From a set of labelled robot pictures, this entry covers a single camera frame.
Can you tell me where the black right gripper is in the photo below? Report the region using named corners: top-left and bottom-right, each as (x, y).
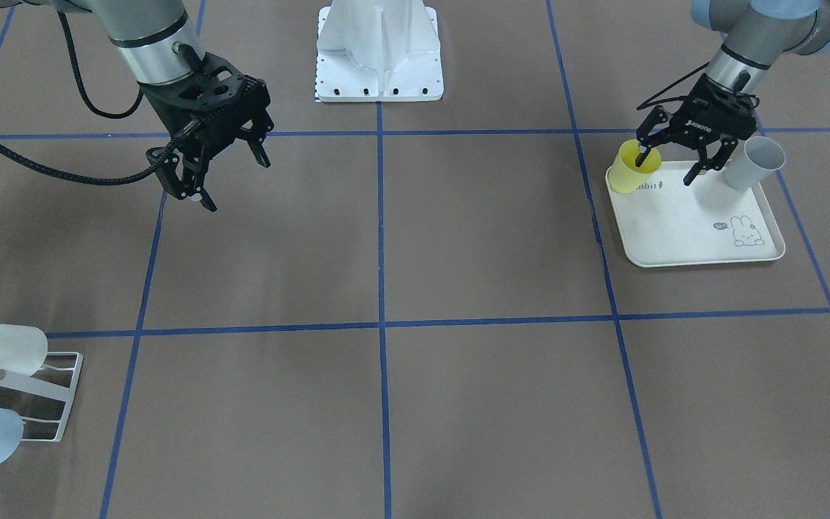
top-left (139, 55), bottom-right (274, 211)

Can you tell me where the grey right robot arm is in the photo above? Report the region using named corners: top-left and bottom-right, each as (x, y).
top-left (0, 1), bottom-right (274, 211)

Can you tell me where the brown paper table cover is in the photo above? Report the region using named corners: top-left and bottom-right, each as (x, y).
top-left (0, 1), bottom-right (830, 518)

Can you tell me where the yellow plastic cup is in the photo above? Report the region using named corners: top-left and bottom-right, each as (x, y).
top-left (607, 139), bottom-right (662, 194)

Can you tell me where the white wire cup rack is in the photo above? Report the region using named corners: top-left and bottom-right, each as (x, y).
top-left (0, 352), bottom-right (84, 443)

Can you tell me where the pale cream plastic cup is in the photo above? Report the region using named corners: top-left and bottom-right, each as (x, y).
top-left (0, 323), bottom-right (48, 376)

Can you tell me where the cream plastic tray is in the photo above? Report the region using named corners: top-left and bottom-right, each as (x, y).
top-left (608, 161), bottom-right (786, 268)

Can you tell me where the braided camera cable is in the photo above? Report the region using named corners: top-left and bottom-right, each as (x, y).
top-left (0, 11), bottom-right (203, 187)

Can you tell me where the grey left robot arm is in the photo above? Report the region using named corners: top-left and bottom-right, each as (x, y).
top-left (635, 1), bottom-right (830, 185)

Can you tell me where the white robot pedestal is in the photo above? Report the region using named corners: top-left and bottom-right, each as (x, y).
top-left (314, 1), bottom-right (445, 103)

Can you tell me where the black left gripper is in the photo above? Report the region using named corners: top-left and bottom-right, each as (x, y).
top-left (635, 74), bottom-right (759, 186)

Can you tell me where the grey plastic cup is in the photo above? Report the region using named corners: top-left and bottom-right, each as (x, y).
top-left (722, 136), bottom-right (787, 191)

